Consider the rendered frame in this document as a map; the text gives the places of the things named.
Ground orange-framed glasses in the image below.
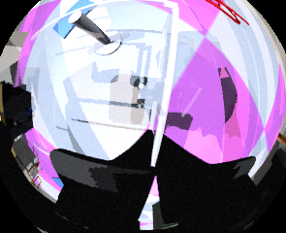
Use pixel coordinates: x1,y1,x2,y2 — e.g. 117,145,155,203
21,163,42,189

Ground light blue flat rectangular pad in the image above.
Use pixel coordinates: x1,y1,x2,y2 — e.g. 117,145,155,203
53,178,64,189
53,0,93,39

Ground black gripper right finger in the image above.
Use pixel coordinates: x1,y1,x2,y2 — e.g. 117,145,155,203
154,135,256,225

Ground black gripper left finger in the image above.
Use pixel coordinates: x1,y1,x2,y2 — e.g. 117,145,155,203
49,128,157,220

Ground white flat panel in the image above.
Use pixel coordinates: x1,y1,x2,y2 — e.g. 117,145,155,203
0,31,29,84

